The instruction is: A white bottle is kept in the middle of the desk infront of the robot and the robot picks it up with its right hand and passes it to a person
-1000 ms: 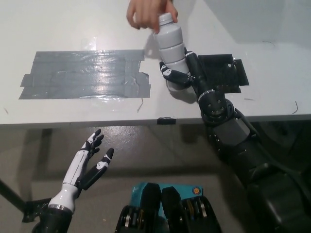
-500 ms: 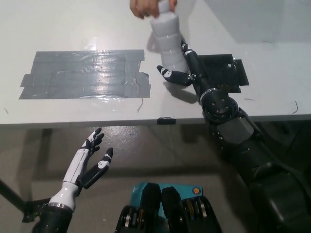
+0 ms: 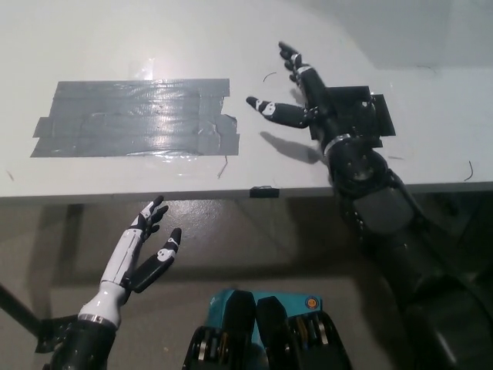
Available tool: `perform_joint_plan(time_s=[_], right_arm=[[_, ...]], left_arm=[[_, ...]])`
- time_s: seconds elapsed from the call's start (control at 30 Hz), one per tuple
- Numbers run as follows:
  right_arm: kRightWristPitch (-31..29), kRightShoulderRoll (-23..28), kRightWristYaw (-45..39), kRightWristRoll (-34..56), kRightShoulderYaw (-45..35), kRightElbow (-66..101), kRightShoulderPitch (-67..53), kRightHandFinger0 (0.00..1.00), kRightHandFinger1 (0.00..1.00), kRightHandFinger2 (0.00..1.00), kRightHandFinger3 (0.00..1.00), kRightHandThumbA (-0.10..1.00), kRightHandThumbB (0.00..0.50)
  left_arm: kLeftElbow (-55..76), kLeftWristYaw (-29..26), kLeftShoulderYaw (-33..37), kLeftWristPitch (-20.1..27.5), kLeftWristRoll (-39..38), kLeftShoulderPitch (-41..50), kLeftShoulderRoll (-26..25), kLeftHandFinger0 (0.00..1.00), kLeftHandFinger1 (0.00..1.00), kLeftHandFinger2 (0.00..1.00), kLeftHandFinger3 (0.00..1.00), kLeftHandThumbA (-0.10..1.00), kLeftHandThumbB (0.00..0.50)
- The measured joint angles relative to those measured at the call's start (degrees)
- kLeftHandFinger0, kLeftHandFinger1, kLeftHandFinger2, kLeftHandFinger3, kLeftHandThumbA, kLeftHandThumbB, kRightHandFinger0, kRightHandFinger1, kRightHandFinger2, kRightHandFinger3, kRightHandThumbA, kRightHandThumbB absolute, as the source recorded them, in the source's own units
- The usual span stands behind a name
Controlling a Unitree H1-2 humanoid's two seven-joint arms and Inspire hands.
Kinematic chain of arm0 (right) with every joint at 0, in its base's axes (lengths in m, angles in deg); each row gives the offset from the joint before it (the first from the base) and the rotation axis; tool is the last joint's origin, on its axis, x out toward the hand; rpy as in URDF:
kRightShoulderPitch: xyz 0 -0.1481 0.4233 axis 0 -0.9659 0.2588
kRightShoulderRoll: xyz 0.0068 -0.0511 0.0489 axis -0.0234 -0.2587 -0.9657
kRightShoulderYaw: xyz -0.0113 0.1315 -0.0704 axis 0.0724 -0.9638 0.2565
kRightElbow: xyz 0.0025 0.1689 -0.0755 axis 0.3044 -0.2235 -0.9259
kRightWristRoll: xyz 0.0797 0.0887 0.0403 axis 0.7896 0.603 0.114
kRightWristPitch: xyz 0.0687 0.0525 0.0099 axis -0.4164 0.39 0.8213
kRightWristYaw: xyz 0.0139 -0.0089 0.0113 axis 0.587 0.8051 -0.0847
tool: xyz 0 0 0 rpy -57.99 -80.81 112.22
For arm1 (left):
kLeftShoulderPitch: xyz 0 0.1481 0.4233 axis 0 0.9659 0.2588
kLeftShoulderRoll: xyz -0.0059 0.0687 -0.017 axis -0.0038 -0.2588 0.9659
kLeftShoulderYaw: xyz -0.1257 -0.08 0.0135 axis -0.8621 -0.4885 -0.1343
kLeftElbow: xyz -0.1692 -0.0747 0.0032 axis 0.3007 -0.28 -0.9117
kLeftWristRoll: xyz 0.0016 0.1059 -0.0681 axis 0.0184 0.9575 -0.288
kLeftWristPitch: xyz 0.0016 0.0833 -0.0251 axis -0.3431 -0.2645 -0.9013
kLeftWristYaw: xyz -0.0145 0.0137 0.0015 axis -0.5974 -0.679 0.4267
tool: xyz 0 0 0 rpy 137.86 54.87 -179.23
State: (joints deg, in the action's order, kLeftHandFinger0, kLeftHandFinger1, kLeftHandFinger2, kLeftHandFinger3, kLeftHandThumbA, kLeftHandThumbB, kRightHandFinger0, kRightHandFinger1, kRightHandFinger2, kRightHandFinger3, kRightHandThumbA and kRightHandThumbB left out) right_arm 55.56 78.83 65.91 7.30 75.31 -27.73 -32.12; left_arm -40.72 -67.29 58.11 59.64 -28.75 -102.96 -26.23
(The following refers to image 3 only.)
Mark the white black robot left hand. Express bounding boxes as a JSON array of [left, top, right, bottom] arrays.
[[79, 195, 183, 329]]

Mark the black tape square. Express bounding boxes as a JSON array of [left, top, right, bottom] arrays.
[[309, 85, 397, 148]]

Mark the black teal robot torso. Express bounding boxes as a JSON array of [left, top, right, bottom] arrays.
[[183, 291, 352, 370]]

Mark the small black tape piece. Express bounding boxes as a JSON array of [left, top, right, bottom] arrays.
[[249, 186, 280, 200]]

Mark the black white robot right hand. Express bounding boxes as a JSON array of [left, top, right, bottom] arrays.
[[245, 41, 379, 150]]

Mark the black diagonal metal bar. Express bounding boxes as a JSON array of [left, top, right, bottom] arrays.
[[0, 283, 44, 331]]

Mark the grey duct tape patch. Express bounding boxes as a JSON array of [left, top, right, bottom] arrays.
[[29, 79, 240, 158]]

